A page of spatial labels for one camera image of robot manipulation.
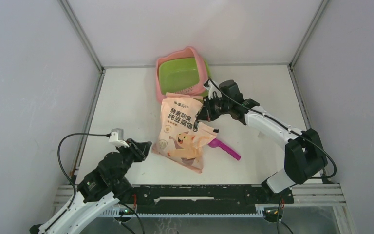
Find magenta plastic scoop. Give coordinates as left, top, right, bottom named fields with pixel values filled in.
left=208, top=138, right=241, bottom=161

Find cat litter bag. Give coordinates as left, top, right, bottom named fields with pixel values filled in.
left=152, top=93, right=218, bottom=173

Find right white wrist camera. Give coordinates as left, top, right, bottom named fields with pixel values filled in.
left=203, top=78, right=218, bottom=100

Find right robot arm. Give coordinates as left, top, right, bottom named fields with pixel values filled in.
left=196, top=79, right=330, bottom=203

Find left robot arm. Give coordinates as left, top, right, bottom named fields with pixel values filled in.
left=29, top=138, right=152, bottom=234

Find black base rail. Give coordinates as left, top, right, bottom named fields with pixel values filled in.
left=123, top=184, right=294, bottom=215

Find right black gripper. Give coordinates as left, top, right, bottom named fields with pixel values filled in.
left=197, top=94, right=232, bottom=121

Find left black cable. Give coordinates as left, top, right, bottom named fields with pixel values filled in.
left=56, top=133, right=112, bottom=207

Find pink green litter box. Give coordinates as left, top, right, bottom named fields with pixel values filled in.
left=155, top=46, right=211, bottom=103

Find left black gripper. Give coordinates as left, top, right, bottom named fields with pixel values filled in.
left=114, top=137, right=152, bottom=183

